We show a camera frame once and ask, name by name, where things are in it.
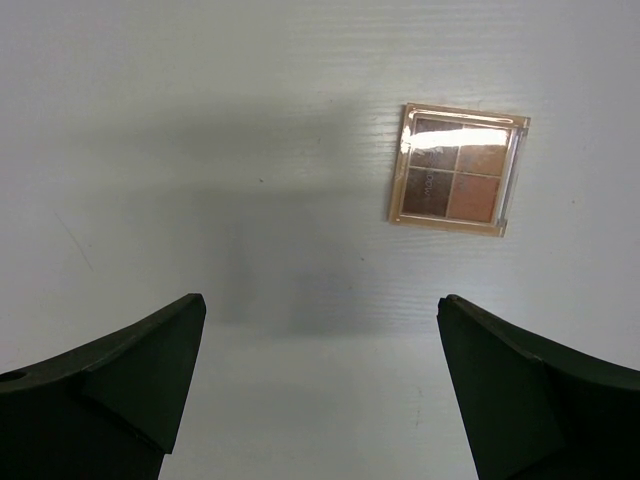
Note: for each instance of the four-pan brown eyeshadow palette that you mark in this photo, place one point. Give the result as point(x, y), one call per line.
point(456, 169)

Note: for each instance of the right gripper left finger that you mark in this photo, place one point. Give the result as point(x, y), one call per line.
point(109, 409)

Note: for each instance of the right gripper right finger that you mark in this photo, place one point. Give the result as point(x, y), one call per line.
point(533, 408)

